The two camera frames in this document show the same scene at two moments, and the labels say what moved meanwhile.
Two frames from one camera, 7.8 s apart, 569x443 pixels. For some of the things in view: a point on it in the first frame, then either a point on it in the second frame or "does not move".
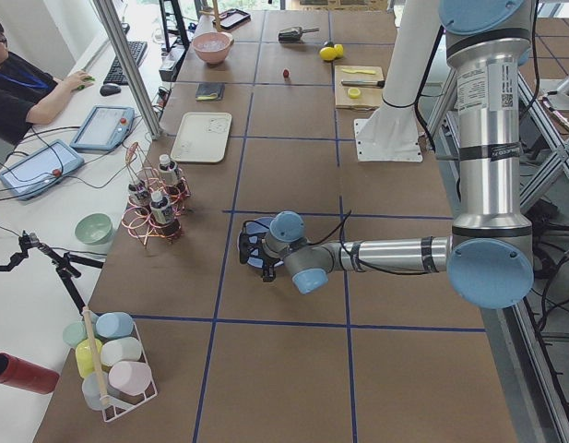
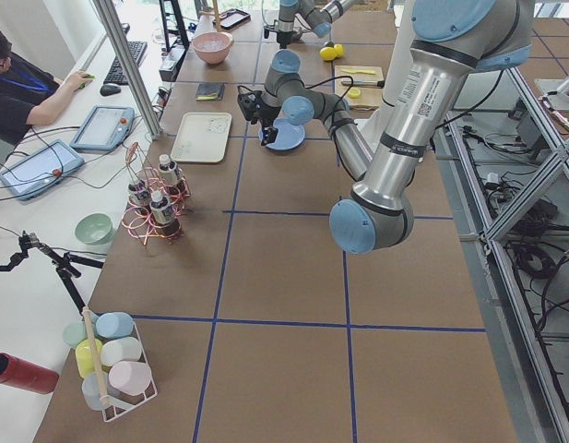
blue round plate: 258,225 to 290,136
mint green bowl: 93,229 does not move
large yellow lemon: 327,53 does not move
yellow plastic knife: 359,71 does not move
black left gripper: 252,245 to 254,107
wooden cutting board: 357,98 does not move
